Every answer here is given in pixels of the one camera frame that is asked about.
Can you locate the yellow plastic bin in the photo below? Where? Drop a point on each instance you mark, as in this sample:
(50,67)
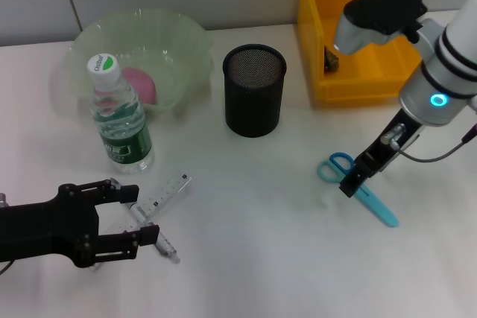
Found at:
(376,68)

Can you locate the silver connector stub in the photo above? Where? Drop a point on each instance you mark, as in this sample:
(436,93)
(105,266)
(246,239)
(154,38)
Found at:
(2,200)

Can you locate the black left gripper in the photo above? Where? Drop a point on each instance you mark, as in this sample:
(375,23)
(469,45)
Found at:
(44,226)

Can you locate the pink peach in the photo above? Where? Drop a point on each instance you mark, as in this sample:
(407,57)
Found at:
(143,85)

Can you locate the clear water bottle green label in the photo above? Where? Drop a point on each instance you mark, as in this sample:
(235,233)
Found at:
(123,139)

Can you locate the grey white pen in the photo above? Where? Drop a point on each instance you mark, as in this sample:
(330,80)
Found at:
(167,249)

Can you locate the blue plastic scissors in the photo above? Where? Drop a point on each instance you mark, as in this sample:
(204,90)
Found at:
(380,212)

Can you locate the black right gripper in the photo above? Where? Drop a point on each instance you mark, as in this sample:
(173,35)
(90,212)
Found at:
(404,128)

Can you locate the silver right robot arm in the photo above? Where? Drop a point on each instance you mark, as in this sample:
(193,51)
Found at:
(447,72)

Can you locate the translucent green fruit bowl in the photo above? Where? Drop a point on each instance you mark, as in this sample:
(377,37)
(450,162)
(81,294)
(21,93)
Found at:
(167,46)

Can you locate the clear plastic ruler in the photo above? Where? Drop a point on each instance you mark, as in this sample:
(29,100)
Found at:
(167,193)

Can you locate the right wrist camera housing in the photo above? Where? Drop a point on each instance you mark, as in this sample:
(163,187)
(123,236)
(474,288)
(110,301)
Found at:
(380,9)

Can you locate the black mesh cup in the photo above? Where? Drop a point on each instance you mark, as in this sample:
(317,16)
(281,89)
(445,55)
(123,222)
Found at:
(253,109)

